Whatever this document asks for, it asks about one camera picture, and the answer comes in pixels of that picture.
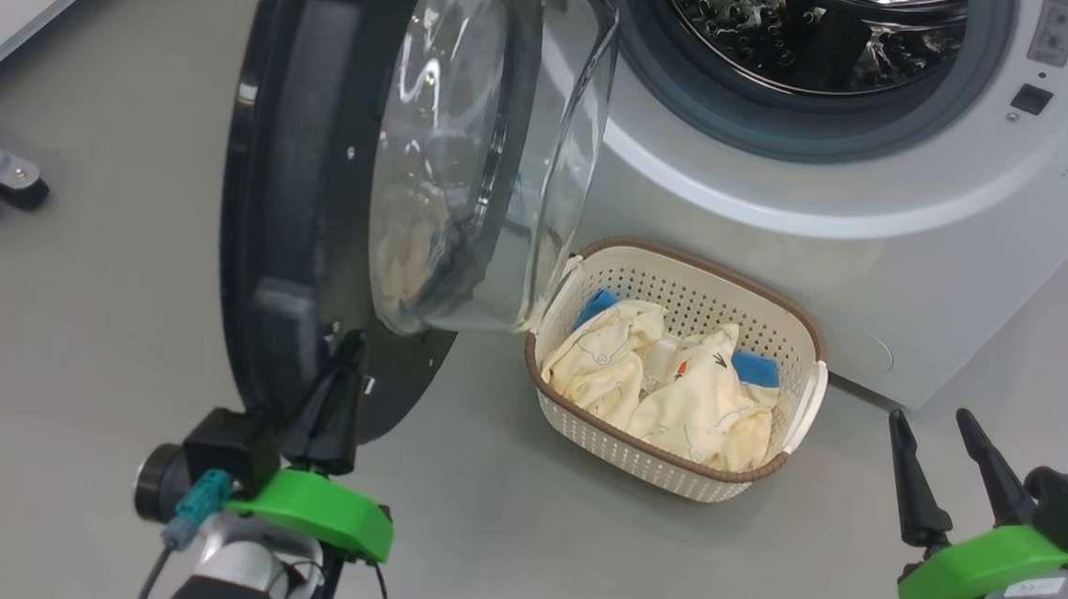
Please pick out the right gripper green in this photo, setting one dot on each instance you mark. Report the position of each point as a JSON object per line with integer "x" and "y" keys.
{"x": 985, "y": 566}

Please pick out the black round glass washer door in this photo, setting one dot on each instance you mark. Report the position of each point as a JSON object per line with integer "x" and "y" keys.
{"x": 307, "y": 180}

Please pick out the cream perforated basket brown rim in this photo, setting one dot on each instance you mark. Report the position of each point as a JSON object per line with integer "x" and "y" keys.
{"x": 609, "y": 436}

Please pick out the cream garment carrot print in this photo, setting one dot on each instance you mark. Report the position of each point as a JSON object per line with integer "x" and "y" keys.
{"x": 705, "y": 405}

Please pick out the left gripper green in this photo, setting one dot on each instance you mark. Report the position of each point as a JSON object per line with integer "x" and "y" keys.
{"x": 322, "y": 510}

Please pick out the cream garment blue collar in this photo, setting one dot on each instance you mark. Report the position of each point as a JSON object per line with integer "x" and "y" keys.
{"x": 600, "y": 361}

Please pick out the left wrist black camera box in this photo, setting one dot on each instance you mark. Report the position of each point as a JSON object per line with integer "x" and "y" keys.
{"x": 218, "y": 451}

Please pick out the white front-load washing machine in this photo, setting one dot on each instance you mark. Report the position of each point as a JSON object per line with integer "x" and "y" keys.
{"x": 875, "y": 267}

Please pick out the washing machine drum interior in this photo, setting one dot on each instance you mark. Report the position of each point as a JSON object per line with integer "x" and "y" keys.
{"x": 797, "y": 36}

